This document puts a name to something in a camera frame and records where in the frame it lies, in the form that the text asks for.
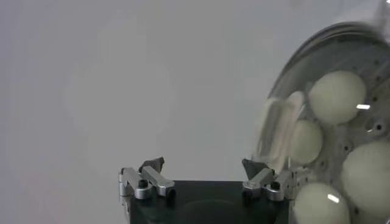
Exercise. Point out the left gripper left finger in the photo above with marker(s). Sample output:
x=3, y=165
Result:
x=152, y=179

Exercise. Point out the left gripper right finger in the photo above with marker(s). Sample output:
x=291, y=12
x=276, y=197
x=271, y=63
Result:
x=263, y=179

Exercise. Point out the white steamed baozi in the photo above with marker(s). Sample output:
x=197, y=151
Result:
x=307, y=143
x=368, y=179
x=336, y=97
x=317, y=207

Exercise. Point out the perforated steel steamer basket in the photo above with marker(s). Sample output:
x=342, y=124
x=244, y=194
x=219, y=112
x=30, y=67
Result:
x=344, y=147

